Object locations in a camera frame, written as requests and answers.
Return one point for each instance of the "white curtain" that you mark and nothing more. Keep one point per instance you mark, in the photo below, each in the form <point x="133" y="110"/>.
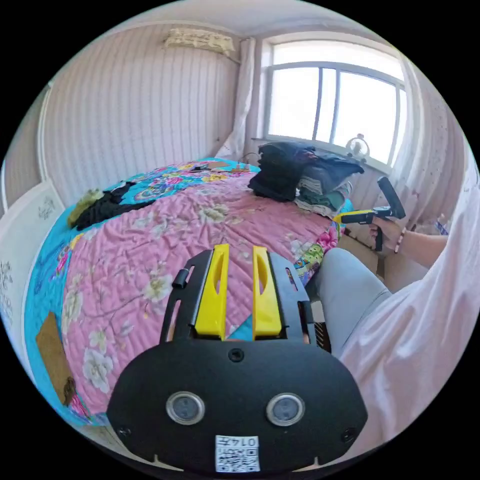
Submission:
<point x="427" y="150"/>
<point x="242" y="97"/>

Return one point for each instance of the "white bed headboard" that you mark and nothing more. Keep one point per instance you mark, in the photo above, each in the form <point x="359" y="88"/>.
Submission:
<point x="22" y="232"/>

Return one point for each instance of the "pile of clothes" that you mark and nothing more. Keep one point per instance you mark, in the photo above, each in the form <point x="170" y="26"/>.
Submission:
<point x="300" y="176"/>

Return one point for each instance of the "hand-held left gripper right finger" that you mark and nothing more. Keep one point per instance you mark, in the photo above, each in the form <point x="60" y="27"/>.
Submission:
<point x="267" y="303"/>

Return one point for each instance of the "black garment with olive trim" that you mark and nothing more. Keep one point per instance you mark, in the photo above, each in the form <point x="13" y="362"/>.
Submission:
<point x="103" y="208"/>

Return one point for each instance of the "person's right hand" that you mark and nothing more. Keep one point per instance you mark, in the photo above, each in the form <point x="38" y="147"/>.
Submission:
<point x="388" y="233"/>

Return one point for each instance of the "brown cardboard sheet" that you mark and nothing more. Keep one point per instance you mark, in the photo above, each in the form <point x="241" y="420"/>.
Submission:
<point x="54" y="354"/>

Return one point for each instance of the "air conditioner with lace cover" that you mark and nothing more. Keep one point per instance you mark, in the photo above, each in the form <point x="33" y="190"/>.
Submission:
<point x="198" y="42"/>

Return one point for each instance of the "small round fan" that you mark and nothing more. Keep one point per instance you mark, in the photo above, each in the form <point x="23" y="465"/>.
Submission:
<point x="358" y="148"/>

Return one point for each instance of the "bed with pink floral quilt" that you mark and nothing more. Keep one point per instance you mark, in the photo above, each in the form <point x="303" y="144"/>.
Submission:
<point x="157" y="243"/>

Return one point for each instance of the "window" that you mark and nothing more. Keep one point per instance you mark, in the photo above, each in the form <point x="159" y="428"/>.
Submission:
<point x="330" y="105"/>

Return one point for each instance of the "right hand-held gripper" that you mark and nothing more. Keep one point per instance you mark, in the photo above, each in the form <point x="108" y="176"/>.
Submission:
<point x="379" y="218"/>

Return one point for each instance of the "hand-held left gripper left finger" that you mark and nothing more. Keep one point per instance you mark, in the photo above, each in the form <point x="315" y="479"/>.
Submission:
<point x="210" y="300"/>

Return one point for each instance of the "person's right forearm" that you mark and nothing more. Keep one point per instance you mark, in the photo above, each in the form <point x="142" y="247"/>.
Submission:
<point x="422" y="245"/>

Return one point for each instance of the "person's body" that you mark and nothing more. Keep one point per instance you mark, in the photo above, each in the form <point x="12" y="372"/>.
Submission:
<point x="405" y="330"/>

